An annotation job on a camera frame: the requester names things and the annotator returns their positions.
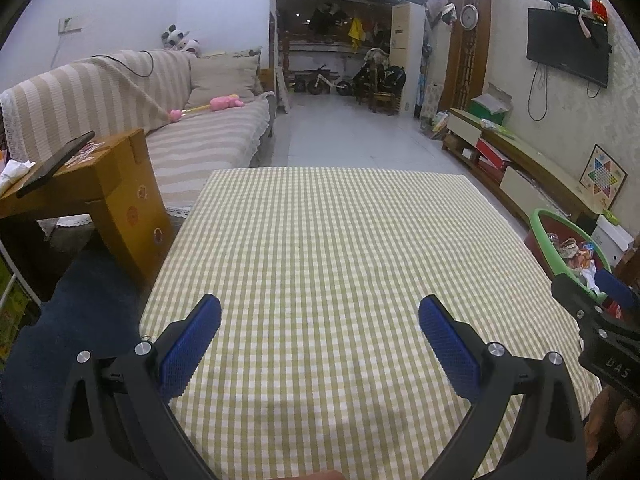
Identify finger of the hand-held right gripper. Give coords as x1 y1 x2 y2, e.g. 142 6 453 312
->
551 274 609 321
595 269 640 312

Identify low wooden television cabinet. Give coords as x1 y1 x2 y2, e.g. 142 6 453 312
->
442 107 608 221

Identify black hanging jacket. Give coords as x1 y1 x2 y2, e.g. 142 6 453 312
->
307 4 348 38

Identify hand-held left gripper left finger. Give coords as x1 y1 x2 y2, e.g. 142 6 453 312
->
52 292 223 480

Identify yellow checked tablecloth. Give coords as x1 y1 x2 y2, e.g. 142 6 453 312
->
139 167 603 480

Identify black wall television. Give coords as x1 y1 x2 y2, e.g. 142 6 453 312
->
526 7 611 89

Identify green white cardboard box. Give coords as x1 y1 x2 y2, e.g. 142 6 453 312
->
470 83 514 126

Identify yellow wooden stool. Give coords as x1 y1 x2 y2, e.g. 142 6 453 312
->
0 129 173 301

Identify black hanging cable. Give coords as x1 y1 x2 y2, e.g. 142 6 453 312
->
530 62 549 122

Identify black phone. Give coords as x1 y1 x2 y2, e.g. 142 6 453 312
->
15 131 96 198

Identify colourful star checkers board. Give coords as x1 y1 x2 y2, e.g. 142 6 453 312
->
579 144 628 211

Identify person's right hand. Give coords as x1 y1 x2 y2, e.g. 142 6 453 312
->
584 387 640 467

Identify green yellow printed box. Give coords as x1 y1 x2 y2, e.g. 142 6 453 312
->
0 255 41 361

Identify white standing air conditioner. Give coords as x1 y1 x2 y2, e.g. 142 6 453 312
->
390 4 426 113

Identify beige striped sofa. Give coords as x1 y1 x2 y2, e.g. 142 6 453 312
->
0 49 277 221

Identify black stroller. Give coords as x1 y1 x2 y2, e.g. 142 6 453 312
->
350 47 407 106

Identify white patterned board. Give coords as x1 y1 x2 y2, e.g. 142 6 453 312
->
419 82 443 121

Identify pink toy wand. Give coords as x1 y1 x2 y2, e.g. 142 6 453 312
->
169 95 246 123

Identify red bucket with green rim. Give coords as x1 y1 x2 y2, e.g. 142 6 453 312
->
524 208 623 321

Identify colourful toy packets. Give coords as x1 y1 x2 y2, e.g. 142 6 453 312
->
420 110 448 141

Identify red box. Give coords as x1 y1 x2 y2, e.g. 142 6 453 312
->
475 138 512 170

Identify white balance bike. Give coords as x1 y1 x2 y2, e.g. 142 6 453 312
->
306 65 353 97

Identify beige pillow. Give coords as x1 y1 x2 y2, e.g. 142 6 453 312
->
187 55 263 109

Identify green packet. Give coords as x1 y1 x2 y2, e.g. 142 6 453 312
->
480 117 516 137

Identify white crumpled tissue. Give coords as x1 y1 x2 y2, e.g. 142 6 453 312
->
0 159 37 196

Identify wooden chair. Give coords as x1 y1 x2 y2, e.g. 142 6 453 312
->
369 77 401 113

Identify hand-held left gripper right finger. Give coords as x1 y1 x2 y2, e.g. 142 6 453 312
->
417 294 588 480

